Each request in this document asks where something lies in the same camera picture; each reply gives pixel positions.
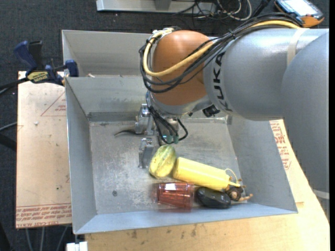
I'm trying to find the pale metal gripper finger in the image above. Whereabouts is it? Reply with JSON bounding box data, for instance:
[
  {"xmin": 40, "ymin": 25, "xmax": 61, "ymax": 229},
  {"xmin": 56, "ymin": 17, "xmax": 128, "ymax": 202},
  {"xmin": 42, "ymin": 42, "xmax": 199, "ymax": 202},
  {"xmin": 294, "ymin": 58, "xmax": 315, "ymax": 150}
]
[
  {"xmin": 134, "ymin": 104, "xmax": 153, "ymax": 136},
  {"xmin": 138, "ymin": 137, "xmax": 155, "ymax": 169}
]

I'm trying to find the yellow-green toy fruit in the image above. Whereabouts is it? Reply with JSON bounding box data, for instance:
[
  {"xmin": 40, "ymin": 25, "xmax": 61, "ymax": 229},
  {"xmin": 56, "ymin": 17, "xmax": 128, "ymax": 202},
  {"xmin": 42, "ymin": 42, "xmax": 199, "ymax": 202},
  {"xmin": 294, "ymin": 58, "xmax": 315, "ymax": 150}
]
[{"xmin": 148, "ymin": 144, "xmax": 177, "ymax": 179}]

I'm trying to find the brown thin curved thing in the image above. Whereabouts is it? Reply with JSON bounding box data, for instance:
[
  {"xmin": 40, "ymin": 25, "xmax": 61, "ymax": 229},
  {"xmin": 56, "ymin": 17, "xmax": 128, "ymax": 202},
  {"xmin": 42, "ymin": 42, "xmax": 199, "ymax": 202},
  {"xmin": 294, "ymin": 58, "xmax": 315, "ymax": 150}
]
[{"xmin": 113, "ymin": 129, "xmax": 136, "ymax": 138}]

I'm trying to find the grey metal bin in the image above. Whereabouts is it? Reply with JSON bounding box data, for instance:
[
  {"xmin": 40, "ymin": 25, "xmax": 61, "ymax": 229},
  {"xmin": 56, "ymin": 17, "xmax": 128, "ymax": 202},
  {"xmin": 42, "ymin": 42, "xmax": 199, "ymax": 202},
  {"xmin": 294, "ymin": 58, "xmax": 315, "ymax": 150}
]
[{"xmin": 61, "ymin": 29, "xmax": 299, "ymax": 235}]

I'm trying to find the red clear plastic cup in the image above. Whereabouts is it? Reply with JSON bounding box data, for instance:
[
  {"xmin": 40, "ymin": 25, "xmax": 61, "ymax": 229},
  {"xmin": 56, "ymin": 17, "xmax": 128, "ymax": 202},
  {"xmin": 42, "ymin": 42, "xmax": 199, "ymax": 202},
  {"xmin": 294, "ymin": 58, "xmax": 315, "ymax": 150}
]
[{"xmin": 156, "ymin": 182, "xmax": 196, "ymax": 211}]

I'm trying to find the yellow squeeze bottle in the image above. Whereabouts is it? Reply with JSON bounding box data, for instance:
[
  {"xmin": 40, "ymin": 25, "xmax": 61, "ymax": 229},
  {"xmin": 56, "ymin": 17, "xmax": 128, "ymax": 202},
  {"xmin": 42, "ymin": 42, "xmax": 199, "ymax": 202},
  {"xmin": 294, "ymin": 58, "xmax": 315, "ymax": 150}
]
[{"xmin": 171, "ymin": 156, "xmax": 242, "ymax": 192}]

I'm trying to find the dark green oval stone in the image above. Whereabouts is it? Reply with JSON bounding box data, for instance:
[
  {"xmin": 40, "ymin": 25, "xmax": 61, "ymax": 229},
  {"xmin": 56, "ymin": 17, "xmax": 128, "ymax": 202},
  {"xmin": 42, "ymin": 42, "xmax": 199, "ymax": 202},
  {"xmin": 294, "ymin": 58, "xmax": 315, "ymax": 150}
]
[{"xmin": 196, "ymin": 187, "xmax": 232, "ymax": 210}]

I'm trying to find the brown toy animal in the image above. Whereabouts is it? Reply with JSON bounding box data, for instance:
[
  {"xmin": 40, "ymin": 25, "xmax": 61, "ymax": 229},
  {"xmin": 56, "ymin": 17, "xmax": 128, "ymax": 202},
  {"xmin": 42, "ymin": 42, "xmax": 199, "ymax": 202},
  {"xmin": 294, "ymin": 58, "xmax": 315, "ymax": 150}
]
[{"xmin": 226, "ymin": 185, "xmax": 254, "ymax": 202}]

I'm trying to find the brown cardboard board red print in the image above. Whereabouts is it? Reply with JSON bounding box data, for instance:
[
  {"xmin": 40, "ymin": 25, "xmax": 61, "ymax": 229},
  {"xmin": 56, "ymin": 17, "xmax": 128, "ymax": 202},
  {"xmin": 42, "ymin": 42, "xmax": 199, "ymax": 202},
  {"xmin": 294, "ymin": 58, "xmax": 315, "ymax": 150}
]
[{"xmin": 15, "ymin": 71, "xmax": 293, "ymax": 230}]

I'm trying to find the black cylinder on white bracket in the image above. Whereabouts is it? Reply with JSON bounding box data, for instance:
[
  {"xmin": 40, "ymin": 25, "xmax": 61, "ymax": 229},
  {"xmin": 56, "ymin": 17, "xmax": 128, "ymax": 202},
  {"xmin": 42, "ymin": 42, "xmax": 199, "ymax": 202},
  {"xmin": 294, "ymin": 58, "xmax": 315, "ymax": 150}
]
[{"xmin": 202, "ymin": 104, "xmax": 221, "ymax": 118}]

